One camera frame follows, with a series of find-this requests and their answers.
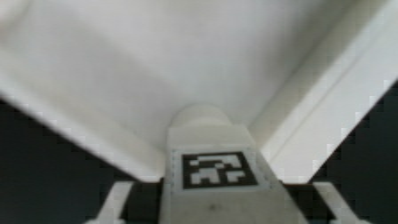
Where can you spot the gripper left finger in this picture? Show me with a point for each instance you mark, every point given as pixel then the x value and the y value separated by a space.
pixel 112 207

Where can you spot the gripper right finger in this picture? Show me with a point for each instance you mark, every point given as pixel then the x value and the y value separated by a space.
pixel 345 216

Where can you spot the white square table top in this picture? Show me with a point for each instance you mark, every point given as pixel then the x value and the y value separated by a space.
pixel 112 61

